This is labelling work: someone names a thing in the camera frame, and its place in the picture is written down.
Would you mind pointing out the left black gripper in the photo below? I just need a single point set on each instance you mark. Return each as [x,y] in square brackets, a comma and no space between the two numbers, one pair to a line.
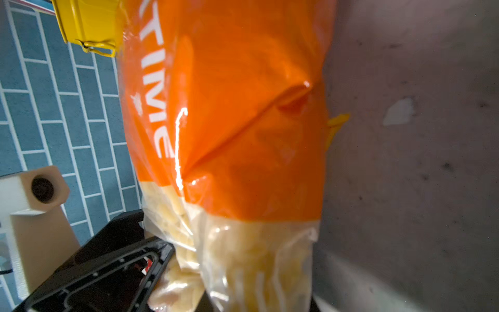
[105,273]

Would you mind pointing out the orange macaroni bag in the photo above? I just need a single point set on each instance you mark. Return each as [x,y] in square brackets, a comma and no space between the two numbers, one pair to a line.
[225,116]

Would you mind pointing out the red fusilli bag left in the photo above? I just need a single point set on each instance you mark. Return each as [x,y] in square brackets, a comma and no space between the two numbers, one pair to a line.
[146,266]

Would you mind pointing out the yellow pencil cup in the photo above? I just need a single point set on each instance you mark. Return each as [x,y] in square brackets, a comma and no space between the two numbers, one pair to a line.
[90,24]

